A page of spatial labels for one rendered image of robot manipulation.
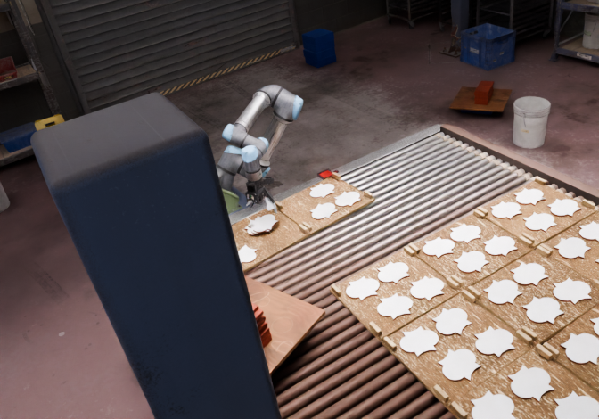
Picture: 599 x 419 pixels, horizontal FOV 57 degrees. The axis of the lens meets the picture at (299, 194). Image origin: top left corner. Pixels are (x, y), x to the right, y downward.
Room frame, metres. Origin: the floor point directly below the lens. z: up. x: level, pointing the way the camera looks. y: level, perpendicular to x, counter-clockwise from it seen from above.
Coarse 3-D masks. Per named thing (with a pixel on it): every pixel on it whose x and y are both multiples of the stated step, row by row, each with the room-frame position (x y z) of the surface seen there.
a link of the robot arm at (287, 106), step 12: (276, 96) 2.63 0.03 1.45; (288, 96) 2.64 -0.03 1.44; (276, 108) 2.63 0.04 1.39; (288, 108) 2.61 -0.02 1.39; (300, 108) 2.64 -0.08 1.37; (276, 120) 2.62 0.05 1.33; (288, 120) 2.61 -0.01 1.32; (276, 132) 2.61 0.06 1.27; (276, 144) 2.63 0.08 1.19; (264, 156) 2.60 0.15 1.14; (264, 168) 2.59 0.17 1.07
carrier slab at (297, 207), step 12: (324, 180) 2.59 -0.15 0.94; (336, 180) 2.57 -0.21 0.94; (300, 192) 2.52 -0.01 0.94; (336, 192) 2.46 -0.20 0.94; (348, 192) 2.44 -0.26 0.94; (360, 192) 2.42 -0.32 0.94; (288, 204) 2.42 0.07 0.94; (300, 204) 2.40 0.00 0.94; (312, 204) 2.38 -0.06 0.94; (360, 204) 2.30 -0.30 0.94; (288, 216) 2.31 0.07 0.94; (300, 216) 2.29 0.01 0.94; (336, 216) 2.24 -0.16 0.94; (312, 228) 2.17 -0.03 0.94
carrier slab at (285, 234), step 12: (252, 216) 2.36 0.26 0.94; (276, 216) 2.33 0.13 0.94; (240, 228) 2.27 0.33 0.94; (276, 228) 2.22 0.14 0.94; (288, 228) 2.20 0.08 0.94; (240, 240) 2.18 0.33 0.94; (252, 240) 2.16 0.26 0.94; (264, 240) 2.14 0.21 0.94; (276, 240) 2.13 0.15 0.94; (288, 240) 2.11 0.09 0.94; (300, 240) 2.11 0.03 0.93; (264, 252) 2.05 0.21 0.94; (276, 252) 2.03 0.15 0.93; (252, 264) 1.98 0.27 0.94
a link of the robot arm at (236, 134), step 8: (264, 88) 2.65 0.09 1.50; (272, 88) 2.66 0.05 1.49; (256, 96) 2.61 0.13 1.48; (264, 96) 2.61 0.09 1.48; (272, 96) 2.64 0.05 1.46; (256, 104) 2.54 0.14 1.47; (264, 104) 2.58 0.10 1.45; (248, 112) 2.48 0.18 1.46; (256, 112) 2.50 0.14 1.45; (240, 120) 2.42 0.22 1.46; (248, 120) 2.43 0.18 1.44; (232, 128) 2.35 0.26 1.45; (240, 128) 2.36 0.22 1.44; (248, 128) 2.40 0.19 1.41; (224, 136) 2.34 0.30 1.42; (232, 136) 2.33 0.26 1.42; (240, 136) 2.32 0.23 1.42; (240, 144) 2.31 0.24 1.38
